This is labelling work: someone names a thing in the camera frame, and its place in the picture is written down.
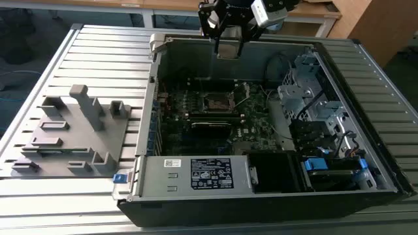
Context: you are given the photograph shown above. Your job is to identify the grey parts rack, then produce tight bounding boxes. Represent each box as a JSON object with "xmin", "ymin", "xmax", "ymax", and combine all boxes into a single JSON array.
[{"xmin": 9, "ymin": 84, "xmax": 134, "ymax": 178}]

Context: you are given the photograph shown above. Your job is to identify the blue floor cable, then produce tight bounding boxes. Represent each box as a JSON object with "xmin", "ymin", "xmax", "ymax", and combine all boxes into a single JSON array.
[{"xmin": 0, "ymin": 70, "xmax": 43, "ymax": 101}]

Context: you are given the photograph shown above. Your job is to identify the RAM slot white clips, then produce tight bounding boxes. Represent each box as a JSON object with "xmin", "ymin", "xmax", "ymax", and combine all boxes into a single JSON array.
[
  {"xmin": 184, "ymin": 112, "xmax": 244, "ymax": 117},
  {"xmin": 184, "ymin": 118, "xmax": 246, "ymax": 123}
]

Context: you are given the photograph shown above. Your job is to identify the wooden cabinet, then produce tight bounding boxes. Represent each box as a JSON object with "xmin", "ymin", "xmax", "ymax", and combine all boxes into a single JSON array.
[{"xmin": 329, "ymin": 0, "xmax": 418, "ymax": 68}]

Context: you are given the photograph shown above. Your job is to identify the black office chair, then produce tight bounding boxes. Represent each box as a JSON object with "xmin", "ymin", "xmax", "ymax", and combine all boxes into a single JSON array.
[{"xmin": 0, "ymin": 8, "xmax": 37, "ymax": 66}]

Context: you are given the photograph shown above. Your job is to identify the coloured disk power wires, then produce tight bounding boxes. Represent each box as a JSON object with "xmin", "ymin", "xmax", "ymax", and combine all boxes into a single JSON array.
[{"xmin": 345, "ymin": 146, "xmax": 366, "ymax": 158}]

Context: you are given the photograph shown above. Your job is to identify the black disk cable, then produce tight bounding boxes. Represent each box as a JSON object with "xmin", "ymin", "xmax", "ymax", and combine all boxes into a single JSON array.
[{"xmin": 335, "ymin": 130, "xmax": 357, "ymax": 157}]

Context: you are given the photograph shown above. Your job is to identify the grey power supply unit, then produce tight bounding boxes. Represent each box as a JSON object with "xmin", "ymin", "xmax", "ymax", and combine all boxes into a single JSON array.
[{"xmin": 132, "ymin": 155, "xmax": 259, "ymax": 196}]

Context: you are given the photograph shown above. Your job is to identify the CPU socket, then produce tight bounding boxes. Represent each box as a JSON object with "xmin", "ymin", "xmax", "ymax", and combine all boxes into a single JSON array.
[{"xmin": 202, "ymin": 91, "xmax": 239, "ymax": 114}]

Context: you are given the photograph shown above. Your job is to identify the green motherboard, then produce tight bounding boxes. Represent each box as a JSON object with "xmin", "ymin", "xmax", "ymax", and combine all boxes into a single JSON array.
[{"xmin": 159, "ymin": 78, "xmax": 285, "ymax": 156}]

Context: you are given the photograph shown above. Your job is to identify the black open PC case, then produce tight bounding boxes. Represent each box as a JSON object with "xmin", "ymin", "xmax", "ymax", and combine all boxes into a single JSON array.
[{"xmin": 112, "ymin": 33, "xmax": 418, "ymax": 227}]

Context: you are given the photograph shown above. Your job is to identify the wooden desk white frame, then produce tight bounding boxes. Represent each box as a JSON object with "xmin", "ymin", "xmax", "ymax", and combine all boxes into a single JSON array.
[
  {"xmin": 143, "ymin": 0, "xmax": 342, "ymax": 37},
  {"xmin": 0, "ymin": 0, "xmax": 154, "ymax": 27}
]

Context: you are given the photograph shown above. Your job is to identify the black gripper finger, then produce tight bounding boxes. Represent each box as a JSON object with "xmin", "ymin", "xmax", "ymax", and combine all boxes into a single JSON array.
[
  {"xmin": 238, "ymin": 22, "xmax": 263, "ymax": 57},
  {"xmin": 198, "ymin": 1, "xmax": 230, "ymax": 59}
]

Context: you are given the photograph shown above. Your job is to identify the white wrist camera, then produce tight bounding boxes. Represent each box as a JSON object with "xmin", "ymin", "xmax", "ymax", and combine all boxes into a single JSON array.
[{"xmin": 250, "ymin": 0, "xmax": 289, "ymax": 32}]

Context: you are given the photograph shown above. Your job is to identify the silver finned chipset heatsink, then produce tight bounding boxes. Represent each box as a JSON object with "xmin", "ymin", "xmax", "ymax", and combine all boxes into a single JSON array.
[{"xmin": 232, "ymin": 141, "xmax": 252, "ymax": 151}]

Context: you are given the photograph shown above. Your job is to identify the black graphics card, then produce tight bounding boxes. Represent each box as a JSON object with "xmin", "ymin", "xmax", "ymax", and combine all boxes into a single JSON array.
[{"xmin": 190, "ymin": 121, "xmax": 235, "ymax": 144}]

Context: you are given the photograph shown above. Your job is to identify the silver metal drive cage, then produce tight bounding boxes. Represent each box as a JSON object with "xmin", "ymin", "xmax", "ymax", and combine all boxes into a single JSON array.
[{"xmin": 276, "ymin": 47, "xmax": 353, "ymax": 150}]

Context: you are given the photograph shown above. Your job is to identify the thick black cable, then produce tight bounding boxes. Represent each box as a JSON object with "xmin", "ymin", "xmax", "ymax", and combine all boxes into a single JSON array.
[{"xmin": 295, "ymin": 88, "xmax": 327, "ymax": 123}]

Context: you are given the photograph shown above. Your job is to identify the blue disk carrier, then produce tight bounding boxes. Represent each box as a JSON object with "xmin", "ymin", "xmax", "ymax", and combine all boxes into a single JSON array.
[{"xmin": 302, "ymin": 158, "xmax": 369, "ymax": 172}]

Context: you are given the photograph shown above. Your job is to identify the green RAM stick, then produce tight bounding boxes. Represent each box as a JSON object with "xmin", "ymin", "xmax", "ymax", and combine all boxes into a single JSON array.
[{"xmin": 36, "ymin": 148, "xmax": 90, "ymax": 155}]

